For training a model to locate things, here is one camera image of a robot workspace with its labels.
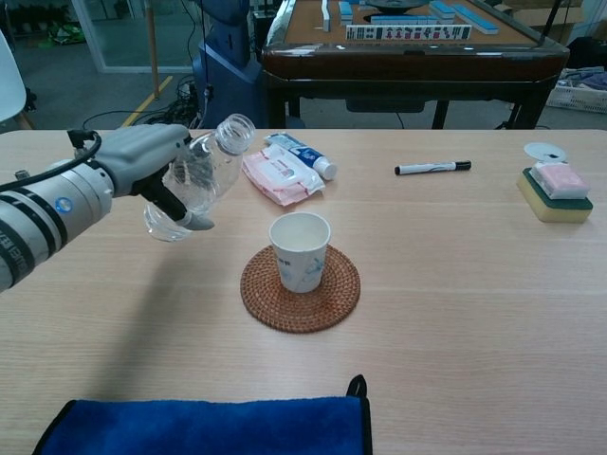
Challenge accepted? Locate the transparent plastic water bottle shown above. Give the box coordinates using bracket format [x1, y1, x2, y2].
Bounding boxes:
[142, 113, 257, 244]

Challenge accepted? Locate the white paper cup blue print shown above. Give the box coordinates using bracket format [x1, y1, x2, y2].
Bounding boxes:
[268, 212, 332, 294]

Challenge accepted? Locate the round woven rattan coaster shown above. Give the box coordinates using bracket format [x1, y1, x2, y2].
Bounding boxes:
[239, 244, 362, 335]

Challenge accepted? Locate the pink wet wipes pack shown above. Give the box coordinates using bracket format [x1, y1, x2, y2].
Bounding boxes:
[241, 145, 327, 209]

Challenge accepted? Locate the blue white toothpaste tube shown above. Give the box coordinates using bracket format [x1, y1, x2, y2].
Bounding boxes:
[263, 132, 339, 181]

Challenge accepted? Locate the black white marker pen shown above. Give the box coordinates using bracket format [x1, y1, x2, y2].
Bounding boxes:
[394, 159, 472, 177]

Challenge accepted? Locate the blue machine base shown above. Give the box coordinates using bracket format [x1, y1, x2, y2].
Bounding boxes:
[192, 0, 267, 130]

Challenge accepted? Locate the dark wooden mahjong table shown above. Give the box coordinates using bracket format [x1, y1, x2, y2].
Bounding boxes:
[260, 0, 571, 130]

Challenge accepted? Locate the face-up white mahjong tile row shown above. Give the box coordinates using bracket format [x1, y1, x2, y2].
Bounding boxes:
[345, 24, 473, 42]

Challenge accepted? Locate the wooden pole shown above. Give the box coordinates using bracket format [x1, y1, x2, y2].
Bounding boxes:
[145, 0, 161, 100]

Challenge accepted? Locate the blue microfiber towel black trim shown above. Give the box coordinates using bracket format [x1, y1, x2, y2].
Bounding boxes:
[31, 373, 374, 455]

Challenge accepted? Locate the short blue mahjong tile row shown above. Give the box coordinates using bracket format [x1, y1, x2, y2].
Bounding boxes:
[370, 14, 440, 27]

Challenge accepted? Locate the white round flat disc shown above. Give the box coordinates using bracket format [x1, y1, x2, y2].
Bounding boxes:
[523, 141, 569, 166]

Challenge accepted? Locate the yellow green scouring sponge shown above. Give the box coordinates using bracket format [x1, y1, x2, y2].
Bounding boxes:
[515, 166, 595, 225]

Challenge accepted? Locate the pink soap in wrapper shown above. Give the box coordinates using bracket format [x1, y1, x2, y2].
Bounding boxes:
[529, 162, 592, 201]

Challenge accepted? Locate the long blue mahjong tile row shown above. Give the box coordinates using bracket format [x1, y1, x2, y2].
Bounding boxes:
[452, 4, 501, 36]

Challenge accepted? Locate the white plastic basket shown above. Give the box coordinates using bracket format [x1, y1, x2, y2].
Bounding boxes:
[544, 68, 607, 115]

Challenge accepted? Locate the white plastic chair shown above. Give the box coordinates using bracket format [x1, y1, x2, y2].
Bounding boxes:
[0, 28, 37, 132]

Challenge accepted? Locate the black floor cable bundle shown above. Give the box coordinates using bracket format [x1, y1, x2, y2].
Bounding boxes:
[83, 73, 210, 132]

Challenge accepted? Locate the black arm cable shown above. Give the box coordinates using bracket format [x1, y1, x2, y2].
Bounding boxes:
[0, 128, 103, 193]

